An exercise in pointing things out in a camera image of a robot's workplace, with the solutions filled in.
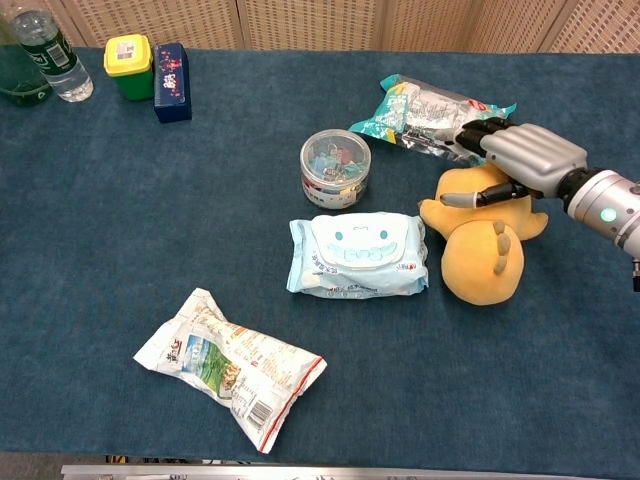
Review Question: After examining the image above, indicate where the light blue wet wipes pack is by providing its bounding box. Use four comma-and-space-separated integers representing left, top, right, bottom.
286, 211, 430, 300

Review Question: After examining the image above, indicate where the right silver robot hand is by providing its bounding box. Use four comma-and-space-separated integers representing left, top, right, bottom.
438, 117, 589, 209

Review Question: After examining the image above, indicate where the clear round jar of clips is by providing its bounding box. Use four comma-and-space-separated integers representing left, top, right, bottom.
299, 128, 373, 208

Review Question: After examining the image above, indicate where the yellow plush dinosaur toy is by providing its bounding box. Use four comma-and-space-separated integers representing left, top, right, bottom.
418, 160, 550, 307

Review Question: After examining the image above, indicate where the woven folding screen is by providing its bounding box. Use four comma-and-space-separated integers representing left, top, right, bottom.
0, 0, 640, 55

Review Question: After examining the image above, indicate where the white snack bag with barcode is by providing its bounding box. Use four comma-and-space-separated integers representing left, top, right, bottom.
132, 287, 328, 455

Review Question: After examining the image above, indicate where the green container with yellow lid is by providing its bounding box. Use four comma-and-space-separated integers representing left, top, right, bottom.
103, 34, 155, 103

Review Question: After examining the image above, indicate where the teal and silver snack bag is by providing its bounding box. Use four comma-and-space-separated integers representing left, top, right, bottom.
348, 73, 518, 167

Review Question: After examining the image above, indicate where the metal rail at table edge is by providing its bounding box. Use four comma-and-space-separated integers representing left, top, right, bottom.
60, 463, 507, 480

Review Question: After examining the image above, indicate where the clear water bottle green label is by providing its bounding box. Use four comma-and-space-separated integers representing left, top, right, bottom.
11, 10, 95, 104

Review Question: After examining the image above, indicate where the dark blue rectangular box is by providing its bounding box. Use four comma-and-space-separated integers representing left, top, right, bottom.
152, 42, 194, 125

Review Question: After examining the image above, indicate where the blue table cloth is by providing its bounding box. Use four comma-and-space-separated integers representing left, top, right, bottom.
0, 46, 640, 480

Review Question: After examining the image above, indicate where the green plastic bottle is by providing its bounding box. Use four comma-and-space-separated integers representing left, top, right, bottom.
0, 14, 54, 108

